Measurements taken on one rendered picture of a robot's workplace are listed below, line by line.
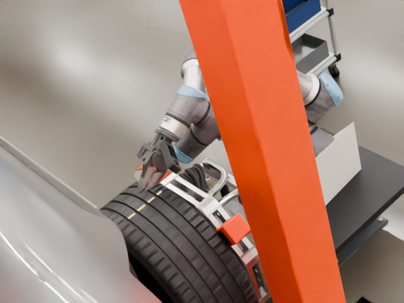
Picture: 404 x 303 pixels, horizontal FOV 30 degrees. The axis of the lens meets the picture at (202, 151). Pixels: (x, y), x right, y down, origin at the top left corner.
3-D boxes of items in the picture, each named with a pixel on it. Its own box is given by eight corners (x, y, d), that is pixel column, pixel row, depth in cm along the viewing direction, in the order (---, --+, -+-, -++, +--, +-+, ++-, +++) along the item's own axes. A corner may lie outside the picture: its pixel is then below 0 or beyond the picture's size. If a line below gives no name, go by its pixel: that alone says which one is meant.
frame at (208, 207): (174, 263, 302) (131, 165, 267) (186, 253, 304) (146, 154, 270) (269, 335, 265) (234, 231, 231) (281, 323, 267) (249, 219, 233)
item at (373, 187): (329, 169, 403) (321, 127, 384) (422, 217, 362) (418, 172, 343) (249, 237, 381) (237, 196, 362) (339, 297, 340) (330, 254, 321)
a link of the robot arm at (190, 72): (177, 56, 308) (163, 155, 253) (196, 35, 302) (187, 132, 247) (198, 73, 312) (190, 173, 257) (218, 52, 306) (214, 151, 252)
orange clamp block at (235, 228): (213, 231, 241) (222, 226, 233) (231, 216, 244) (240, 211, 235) (227, 248, 241) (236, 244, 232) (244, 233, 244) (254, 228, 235)
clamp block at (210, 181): (201, 186, 284) (197, 175, 280) (218, 171, 287) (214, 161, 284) (209, 191, 280) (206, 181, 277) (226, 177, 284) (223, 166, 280)
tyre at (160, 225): (224, 402, 262) (110, 291, 299) (271, 356, 271) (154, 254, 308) (195, 302, 214) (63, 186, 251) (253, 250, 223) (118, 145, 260)
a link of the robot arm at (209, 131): (213, 133, 259) (186, 115, 254) (235, 112, 254) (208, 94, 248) (215, 151, 252) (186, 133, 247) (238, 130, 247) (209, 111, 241)
